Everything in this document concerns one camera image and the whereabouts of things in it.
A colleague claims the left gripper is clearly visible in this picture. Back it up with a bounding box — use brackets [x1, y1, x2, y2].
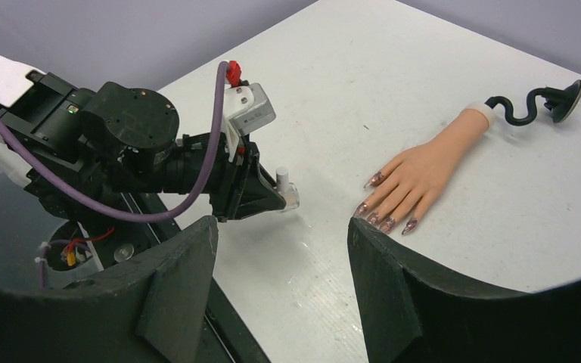
[169, 133, 286, 222]

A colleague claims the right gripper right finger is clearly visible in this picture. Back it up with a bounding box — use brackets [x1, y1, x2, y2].
[347, 218, 581, 362]

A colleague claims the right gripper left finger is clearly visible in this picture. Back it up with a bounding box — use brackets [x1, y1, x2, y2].
[0, 216, 218, 362]

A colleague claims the clear nail polish bottle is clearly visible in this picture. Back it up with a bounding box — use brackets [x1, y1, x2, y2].
[277, 182, 300, 213]

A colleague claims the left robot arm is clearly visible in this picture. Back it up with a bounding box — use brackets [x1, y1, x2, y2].
[0, 55, 300, 223]

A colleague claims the mannequin practice hand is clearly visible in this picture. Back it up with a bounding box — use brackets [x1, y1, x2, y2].
[353, 103, 496, 235]

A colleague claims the black flexible hand stand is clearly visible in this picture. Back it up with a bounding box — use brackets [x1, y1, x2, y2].
[484, 79, 581, 127]

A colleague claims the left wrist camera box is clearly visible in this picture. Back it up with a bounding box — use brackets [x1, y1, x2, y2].
[222, 83, 276, 163]

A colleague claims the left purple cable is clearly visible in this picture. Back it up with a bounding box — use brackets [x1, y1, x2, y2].
[0, 60, 244, 225]

